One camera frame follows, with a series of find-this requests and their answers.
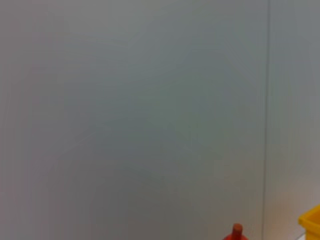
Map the yellow plastic bin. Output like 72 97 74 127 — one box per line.
297 203 320 240

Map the red-orange toy orange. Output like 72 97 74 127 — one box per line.
221 222 245 240

